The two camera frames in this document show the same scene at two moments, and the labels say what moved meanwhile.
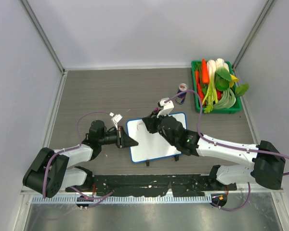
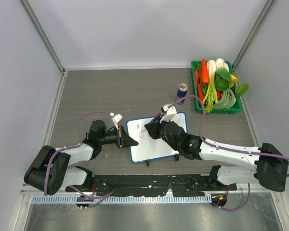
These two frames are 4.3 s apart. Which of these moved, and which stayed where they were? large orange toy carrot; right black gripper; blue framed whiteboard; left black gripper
Moved: right black gripper
Stayed: large orange toy carrot; blue framed whiteboard; left black gripper
